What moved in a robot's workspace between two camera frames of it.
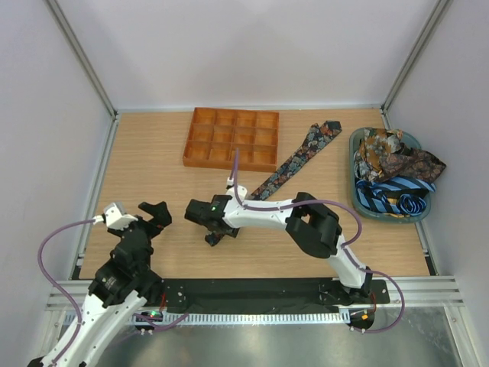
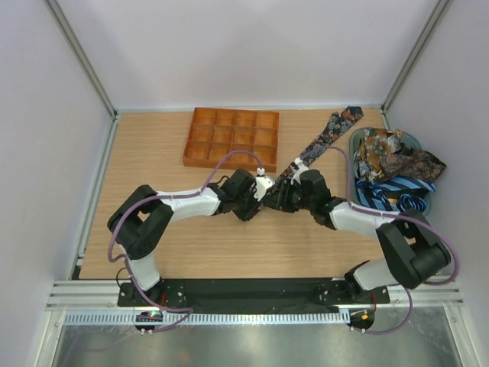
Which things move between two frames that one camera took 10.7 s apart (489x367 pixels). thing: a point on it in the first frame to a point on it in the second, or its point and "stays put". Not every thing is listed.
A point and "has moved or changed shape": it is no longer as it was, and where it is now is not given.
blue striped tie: x=399 y=195 stays put
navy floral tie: x=319 y=134 has moved or changed shape
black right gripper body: x=233 y=233 to x=290 y=196
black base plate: x=256 y=293 stays put
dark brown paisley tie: x=412 y=162 stays put
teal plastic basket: x=409 y=141 stays put
